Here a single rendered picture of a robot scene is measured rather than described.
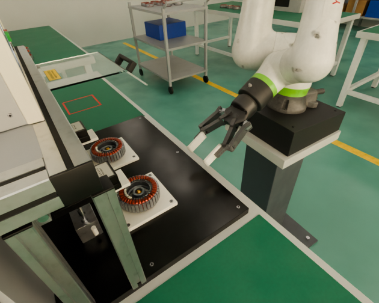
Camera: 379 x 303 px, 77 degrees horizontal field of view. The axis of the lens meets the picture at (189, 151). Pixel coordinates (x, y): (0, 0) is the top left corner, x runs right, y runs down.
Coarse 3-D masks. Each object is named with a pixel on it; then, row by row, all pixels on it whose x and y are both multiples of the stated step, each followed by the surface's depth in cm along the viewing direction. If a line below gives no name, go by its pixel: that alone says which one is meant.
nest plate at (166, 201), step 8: (152, 176) 72; (160, 184) 69; (160, 192) 67; (168, 192) 66; (160, 200) 64; (168, 200) 64; (152, 208) 62; (160, 208) 62; (168, 208) 63; (128, 216) 61; (136, 216) 61; (144, 216) 60; (152, 216) 61; (128, 224) 59; (136, 224) 59
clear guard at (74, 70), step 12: (60, 60) 74; (72, 60) 74; (84, 60) 73; (96, 60) 72; (108, 60) 72; (60, 72) 65; (72, 72) 65; (84, 72) 64; (96, 72) 64; (108, 72) 63; (120, 72) 64; (48, 84) 58; (60, 84) 58; (72, 84) 58
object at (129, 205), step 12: (132, 180) 66; (144, 180) 66; (156, 180) 66; (120, 192) 62; (132, 192) 64; (144, 192) 64; (156, 192) 62; (120, 204) 62; (132, 204) 59; (144, 204) 60
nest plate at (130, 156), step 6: (120, 138) 89; (126, 144) 86; (126, 150) 83; (132, 150) 83; (90, 156) 81; (126, 156) 80; (132, 156) 80; (114, 162) 78; (120, 162) 78; (126, 162) 78; (114, 168) 76
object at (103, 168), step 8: (96, 168) 55; (104, 168) 55; (112, 168) 55; (112, 176) 53; (120, 176) 58; (112, 184) 54; (120, 184) 54; (128, 184) 57; (80, 200) 50; (88, 200) 51; (64, 208) 49; (72, 208) 50; (80, 208) 52; (56, 216) 49; (80, 216) 54
